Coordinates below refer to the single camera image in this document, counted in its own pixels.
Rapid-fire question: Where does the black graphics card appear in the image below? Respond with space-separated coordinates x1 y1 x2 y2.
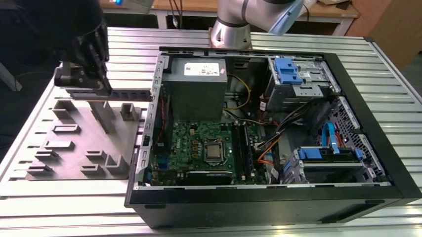
176 169 233 186

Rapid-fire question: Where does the blue drive latch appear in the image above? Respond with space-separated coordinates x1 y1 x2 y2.
272 57 303 84

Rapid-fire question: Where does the hard disk in blue carrier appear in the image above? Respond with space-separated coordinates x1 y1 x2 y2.
295 147 365 171

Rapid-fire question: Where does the black wire bundle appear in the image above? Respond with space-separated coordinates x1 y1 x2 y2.
256 101 327 149

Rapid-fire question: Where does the blue flat data wire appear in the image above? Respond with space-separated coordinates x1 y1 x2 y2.
320 122 340 155

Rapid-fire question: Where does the grey parts rack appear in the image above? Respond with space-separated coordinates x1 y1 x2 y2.
25 100 148 182

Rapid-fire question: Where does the silver CPU in socket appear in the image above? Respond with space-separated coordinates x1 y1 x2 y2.
204 144 225 159

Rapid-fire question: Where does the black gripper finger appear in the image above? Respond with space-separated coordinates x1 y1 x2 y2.
53 24 112 96

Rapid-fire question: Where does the brown wooden cabinet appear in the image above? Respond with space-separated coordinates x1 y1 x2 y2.
345 0 422 67

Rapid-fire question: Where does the wooden desk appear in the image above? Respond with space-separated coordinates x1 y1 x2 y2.
100 0 360 35

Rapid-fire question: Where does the metal drive cage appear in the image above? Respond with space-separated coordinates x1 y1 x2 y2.
265 56 340 112

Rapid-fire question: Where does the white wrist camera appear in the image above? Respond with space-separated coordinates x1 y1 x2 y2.
109 0 154 8

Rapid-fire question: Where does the grey metal disk bay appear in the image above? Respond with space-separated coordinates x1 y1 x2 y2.
281 148 372 185

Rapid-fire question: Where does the black PC case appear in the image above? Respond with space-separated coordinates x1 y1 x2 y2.
122 45 422 229

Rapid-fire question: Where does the yellow power wire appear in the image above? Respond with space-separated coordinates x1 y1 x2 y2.
223 75 253 111

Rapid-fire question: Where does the orange data wire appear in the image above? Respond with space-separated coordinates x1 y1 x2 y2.
257 148 280 165

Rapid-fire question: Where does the green motherboard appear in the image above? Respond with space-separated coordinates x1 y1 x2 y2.
149 120 264 186

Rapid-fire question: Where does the grey hanging cable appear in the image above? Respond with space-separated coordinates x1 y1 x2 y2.
166 0 182 28

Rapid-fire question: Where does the grey chair leg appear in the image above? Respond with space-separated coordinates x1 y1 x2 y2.
0 63 22 91

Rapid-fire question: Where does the grey power supply unit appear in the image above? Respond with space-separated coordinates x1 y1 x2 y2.
162 58 228 121

